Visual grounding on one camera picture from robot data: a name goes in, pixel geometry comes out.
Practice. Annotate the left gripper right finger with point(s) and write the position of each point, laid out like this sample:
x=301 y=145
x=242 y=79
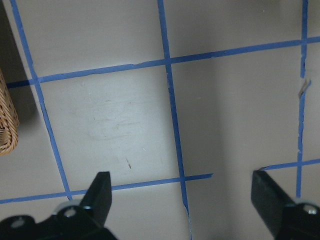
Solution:
x=269 y=200

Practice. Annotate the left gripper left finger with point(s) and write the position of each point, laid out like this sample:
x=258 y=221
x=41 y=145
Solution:
x=98 y=199

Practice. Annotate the brown wicker basket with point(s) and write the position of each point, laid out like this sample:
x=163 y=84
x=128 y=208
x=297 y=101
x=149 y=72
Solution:
x=9 y=121

